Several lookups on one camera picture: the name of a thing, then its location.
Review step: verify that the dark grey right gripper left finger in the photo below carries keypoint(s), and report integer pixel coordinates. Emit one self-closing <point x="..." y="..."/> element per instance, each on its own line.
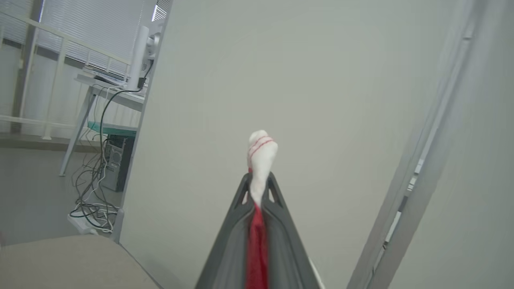
<point x="229" y="249"/>

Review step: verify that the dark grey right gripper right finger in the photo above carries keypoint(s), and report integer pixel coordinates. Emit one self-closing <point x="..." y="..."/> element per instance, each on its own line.
<point x="287" y="249"/>

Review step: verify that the red white lettered jersey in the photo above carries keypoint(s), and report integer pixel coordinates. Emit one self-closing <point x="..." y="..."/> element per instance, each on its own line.
<point x="261" y="160"/>

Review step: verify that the dark computer tower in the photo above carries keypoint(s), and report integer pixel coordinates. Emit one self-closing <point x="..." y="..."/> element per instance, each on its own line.
<point x="118" y="164"/>

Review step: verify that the white power strip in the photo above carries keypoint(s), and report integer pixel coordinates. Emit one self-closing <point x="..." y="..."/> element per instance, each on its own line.
<point x="80" y="222"/>

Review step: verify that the teal shelf board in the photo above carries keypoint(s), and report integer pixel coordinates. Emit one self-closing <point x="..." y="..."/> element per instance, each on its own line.
<point x="116" y="129"/>

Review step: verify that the white desk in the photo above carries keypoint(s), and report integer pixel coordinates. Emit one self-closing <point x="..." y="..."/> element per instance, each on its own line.
<point x="128" y="101"/>

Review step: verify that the white monitor on stand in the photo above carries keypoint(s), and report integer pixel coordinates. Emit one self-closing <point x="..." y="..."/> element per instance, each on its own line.
<point x="136" y="60"/>

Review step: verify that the flat papers pile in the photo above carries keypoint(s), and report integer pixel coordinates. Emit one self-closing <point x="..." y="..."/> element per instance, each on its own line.
<point x="104" y="78"/>

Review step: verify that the white window blinds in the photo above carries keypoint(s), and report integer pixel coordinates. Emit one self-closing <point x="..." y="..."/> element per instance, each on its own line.
<point x="92" y="28"/>

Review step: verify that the white railing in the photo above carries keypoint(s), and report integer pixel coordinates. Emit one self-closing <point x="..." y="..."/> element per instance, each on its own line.
<point x="63" y="48"/>

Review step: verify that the grey partition post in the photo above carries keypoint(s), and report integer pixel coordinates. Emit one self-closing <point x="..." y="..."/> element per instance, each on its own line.
<point x="405" y="200"/>

